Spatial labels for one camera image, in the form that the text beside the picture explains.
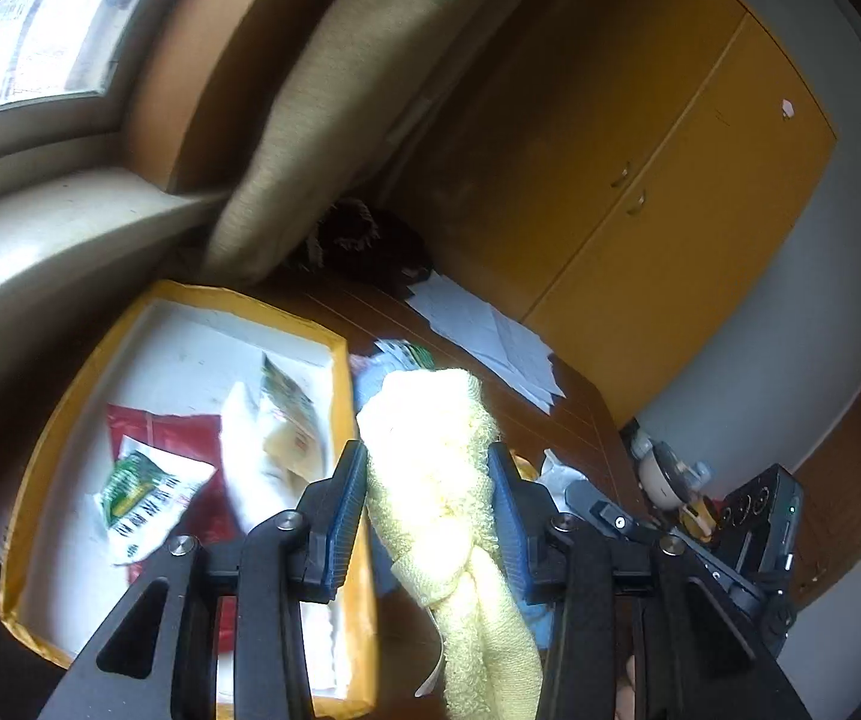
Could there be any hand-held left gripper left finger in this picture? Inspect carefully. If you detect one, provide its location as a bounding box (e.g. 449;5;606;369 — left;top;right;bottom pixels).
36;441;371;720

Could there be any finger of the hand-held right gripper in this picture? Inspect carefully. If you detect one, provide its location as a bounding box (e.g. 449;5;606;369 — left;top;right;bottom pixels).
565;481;701;550

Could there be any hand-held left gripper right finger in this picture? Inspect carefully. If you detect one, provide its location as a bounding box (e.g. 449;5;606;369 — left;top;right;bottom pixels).
486;441;814;720

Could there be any yellow terry towel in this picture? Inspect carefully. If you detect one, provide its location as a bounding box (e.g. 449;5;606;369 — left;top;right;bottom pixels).
355;366;544;720

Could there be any yellow cardboard box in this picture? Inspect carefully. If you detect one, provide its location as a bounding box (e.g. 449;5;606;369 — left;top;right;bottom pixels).
0;279;379;720

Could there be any white plastic bag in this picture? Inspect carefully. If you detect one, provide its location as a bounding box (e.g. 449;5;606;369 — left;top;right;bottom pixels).
539;448;589;496

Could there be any small toy figurine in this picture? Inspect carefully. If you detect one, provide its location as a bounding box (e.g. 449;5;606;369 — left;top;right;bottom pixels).
629;420;718;537

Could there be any brown wooden door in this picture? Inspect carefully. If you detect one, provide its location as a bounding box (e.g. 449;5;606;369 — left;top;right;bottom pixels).
790;379;861;608

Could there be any yellow green packet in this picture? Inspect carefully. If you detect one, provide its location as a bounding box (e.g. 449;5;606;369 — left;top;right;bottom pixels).
259;352;341;488

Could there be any blue cloth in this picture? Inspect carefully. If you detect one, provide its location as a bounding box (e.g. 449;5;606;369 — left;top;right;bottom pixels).
351;356;401;421

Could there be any green white packet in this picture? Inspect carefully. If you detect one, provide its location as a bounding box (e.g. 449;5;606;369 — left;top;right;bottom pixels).
374;337;439;372
85;435;218;565

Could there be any red packet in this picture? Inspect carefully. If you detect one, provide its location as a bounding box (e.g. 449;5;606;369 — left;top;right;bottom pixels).
106;403;240;653

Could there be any pile of white papers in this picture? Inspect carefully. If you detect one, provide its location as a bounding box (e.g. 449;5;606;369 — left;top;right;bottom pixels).
406;274;568;415

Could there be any dark fringed cloth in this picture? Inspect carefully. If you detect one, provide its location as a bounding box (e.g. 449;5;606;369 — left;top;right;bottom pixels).
280;196;435;293

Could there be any yellow wooden wardrobe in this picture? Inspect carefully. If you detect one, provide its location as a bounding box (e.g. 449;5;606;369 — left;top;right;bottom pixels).
392;0;840;413

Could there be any beige curtain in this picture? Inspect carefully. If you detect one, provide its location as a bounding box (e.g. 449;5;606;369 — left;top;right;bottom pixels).
205;0;577;286

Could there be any white window sill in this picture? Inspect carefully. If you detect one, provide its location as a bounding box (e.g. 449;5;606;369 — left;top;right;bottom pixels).
0;165;229;323

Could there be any brown wooden window surround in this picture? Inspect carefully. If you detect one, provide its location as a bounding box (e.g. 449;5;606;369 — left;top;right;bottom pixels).
122;0;371;196

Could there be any window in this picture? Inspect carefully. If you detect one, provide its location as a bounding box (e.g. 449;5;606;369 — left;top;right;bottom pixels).
0;0;184;128

